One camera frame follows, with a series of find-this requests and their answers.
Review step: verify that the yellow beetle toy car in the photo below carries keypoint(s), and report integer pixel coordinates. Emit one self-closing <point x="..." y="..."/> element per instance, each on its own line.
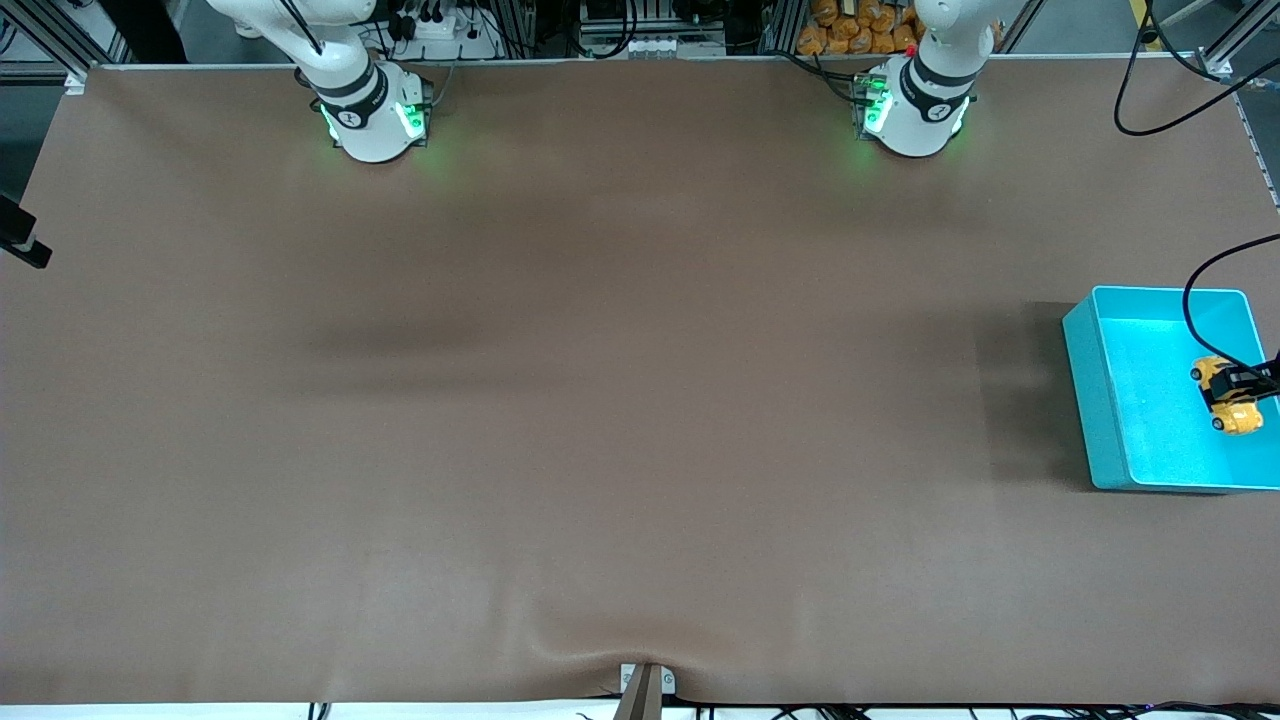
<point x="1240" y="415"/>

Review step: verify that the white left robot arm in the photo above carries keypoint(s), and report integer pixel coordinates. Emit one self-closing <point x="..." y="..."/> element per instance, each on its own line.
<point x="920" y="120"/>

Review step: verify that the turquoise plastic bin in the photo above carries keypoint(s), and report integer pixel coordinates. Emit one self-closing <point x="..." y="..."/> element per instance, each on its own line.
<point x="1150" y="420"/>

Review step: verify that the white power strip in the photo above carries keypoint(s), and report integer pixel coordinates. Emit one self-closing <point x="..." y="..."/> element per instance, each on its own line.
<point x="450" y="40"/>

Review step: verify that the orange snack packet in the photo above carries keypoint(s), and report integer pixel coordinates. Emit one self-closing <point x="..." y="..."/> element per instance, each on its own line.
<point x="883" y="18"/>
<point x="811" y="42"/>
<point x="860" y="40"/>
<point x="826" y="12"/>

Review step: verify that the brown table mat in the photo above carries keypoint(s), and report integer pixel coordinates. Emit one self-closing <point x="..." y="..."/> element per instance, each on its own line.
<point x="600" y="450"/>

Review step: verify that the electronics unit with white connectors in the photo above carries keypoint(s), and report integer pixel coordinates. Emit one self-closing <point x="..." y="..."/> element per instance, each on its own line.
<point x="650" y="45"/>

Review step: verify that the aluminium frame strut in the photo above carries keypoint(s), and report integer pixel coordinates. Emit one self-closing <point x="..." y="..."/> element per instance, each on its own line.
<point x="1225" y="55"/>
<point x="55" y="40"/>

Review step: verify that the grey bar under bracket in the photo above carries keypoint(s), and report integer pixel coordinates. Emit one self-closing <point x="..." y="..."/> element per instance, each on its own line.
<point x="640" y="700"/>

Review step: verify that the metal clamp bracket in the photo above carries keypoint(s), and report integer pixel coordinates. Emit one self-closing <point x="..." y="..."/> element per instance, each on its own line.
<point x="628" y="680"/>

